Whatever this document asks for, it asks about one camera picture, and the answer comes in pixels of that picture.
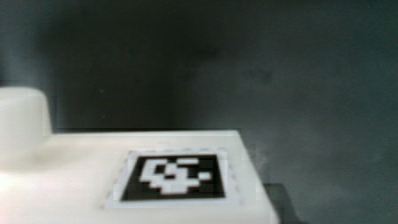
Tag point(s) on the white drawer box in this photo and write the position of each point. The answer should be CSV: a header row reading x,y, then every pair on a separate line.
x,y
164,177

